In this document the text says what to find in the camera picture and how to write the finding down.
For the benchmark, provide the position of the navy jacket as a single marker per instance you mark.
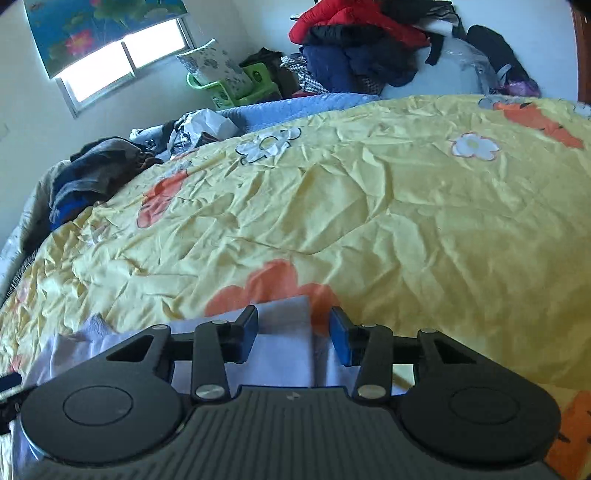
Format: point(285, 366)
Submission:
point(341, 60)

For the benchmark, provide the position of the black cloth on chair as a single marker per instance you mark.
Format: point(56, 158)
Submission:
point(272, 67)

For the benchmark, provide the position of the patterned pillow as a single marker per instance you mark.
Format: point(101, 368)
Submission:
point(214, 64)

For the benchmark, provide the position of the window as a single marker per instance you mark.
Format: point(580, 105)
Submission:
point(115, 64)

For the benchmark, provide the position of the clear plastic bag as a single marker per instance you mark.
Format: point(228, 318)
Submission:
point(452, 69)

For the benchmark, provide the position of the white long-sleeve lace shirt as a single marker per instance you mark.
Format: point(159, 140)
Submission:
point(281, 341)

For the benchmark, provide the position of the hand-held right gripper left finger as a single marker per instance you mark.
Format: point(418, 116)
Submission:
point(249, 339)

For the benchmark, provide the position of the wooden door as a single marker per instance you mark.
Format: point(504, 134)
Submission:
point(582, 50)

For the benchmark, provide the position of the green plastic chair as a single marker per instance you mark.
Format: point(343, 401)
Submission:
point(221, 94)

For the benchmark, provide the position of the pile of dark folded clothes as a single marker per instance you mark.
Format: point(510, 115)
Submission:
point(97, 170)

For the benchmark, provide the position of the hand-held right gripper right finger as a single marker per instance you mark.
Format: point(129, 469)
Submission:
point(339, 344)

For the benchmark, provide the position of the red jacket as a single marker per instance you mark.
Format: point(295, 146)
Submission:
point(351, 18)

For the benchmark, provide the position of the blue knitted blanket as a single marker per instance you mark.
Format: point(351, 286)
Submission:
point(286, 108)

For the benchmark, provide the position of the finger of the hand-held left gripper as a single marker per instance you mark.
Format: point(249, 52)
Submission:
point(8, 382)

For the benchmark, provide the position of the white plastic bag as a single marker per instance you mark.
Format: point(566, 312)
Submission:
point(207, 127)

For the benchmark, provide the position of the purple cloth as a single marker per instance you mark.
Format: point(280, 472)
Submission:
point(521, 87)

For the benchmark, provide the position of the floral window blind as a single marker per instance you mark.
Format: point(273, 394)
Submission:
point(92, 27)

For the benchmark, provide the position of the houndstooth cloth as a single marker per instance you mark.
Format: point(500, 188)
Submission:
point(304, 76)

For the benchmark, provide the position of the black bag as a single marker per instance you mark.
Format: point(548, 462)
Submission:
point(496, 50)

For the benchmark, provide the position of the black clothing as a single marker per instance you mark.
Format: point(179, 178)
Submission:
point(411, 7)

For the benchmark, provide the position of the yellow floral blanket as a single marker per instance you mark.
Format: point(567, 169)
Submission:
point(392, 221)

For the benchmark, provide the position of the black and white clothes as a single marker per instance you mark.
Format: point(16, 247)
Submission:
point(443, 27)

